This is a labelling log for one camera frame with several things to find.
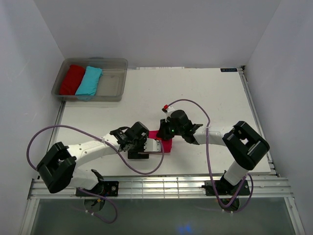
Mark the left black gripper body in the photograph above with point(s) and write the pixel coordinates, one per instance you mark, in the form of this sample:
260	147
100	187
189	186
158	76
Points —
138	146

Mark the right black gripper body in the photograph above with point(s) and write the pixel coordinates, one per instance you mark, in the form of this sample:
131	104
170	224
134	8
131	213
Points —
169	129

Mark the pink t shirt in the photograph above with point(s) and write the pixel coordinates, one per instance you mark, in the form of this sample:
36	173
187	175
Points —
167	145

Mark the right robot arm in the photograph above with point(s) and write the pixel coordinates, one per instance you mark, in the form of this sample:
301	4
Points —
246	146

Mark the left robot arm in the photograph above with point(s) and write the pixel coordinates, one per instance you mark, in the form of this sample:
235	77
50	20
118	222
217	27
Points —
61	166

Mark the clear plastic bin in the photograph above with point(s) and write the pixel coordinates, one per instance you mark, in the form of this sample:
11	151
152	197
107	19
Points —
110	86

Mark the cyan rolled t shirt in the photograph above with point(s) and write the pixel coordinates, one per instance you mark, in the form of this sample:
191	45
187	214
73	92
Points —
89	83

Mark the red rolled t shirt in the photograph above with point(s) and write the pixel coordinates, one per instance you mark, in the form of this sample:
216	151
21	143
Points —
72	80

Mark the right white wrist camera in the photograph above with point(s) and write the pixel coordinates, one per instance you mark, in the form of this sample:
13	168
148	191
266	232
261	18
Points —
168	110

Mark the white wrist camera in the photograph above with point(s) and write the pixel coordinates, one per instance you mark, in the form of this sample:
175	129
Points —
152	146
168	110

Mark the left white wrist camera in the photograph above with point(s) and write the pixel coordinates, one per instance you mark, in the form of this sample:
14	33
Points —
152	146

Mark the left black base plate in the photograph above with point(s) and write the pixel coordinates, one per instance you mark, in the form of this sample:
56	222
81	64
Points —
106	188

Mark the aluminium frame rail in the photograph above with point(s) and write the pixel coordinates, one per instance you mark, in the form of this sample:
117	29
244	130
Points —
171	188

